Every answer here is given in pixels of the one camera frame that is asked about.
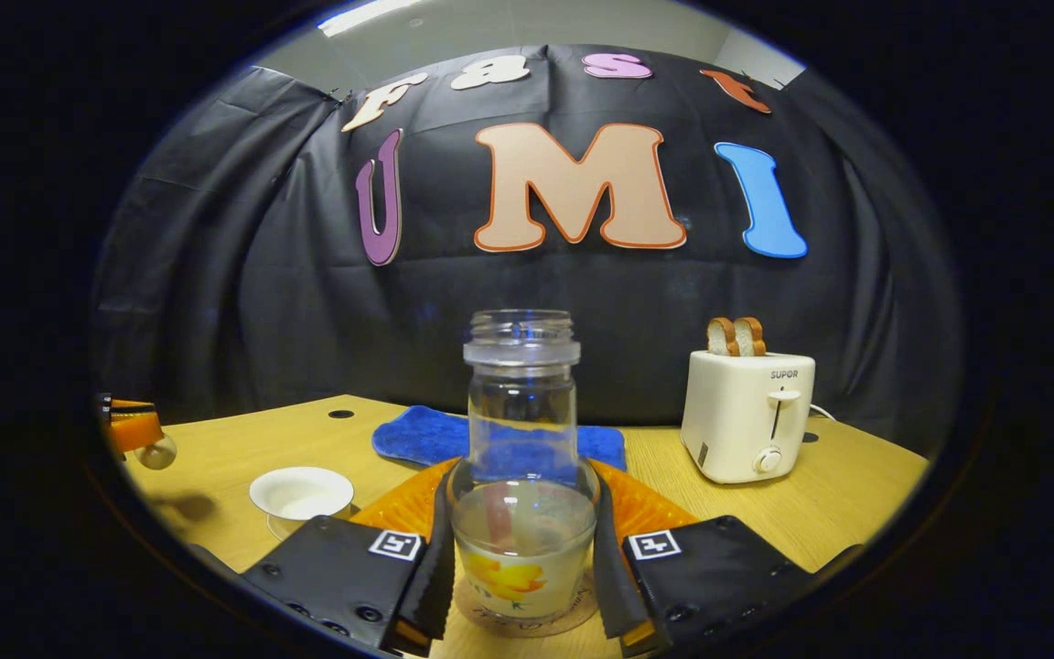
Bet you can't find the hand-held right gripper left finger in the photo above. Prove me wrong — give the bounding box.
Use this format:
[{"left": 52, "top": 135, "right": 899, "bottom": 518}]
[{"left": 239, "top": 458, "right": 459, "bottom": 658}]

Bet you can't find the cream ceramic teacup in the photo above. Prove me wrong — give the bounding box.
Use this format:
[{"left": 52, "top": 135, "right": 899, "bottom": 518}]
[{"left": 249, "top": 467, "right": 356, "bottom": 523}]

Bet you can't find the blue towel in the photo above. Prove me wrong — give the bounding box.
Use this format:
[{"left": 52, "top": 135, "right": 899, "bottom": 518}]
[{"left": 371, "top": 405, "right": 629, "bottom": 486}]

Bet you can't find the black backdrop cloth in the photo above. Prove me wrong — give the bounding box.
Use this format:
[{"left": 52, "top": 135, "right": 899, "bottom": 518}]
[{"left": 92, "top": 44, "right": 963, "bottom": 459}]

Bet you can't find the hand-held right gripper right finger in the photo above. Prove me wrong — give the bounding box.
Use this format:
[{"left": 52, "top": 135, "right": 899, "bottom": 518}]
[{"left": 586, "top": 458, "right": 866, "bottom": 658}]

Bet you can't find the round cork coaster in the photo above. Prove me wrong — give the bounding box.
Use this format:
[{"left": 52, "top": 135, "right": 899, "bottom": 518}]
[{"left": 452, "top": 567, "right": 599, "bottom": 639}]

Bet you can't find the cream teacup lid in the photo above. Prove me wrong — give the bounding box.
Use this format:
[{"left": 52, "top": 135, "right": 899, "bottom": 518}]
[{"left": 135, "top": 432, "right": 178, "bottom": 471}]

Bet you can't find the white toaster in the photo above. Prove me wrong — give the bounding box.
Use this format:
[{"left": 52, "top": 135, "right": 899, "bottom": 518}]
[{"left": 680, "top": 350, "right": 817, "bottom": 485}]

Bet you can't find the clear glass water bottle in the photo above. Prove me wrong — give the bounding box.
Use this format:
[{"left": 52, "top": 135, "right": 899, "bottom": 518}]
[{"left": 447, "top": 309, "right": 601, "bottom": 623}]

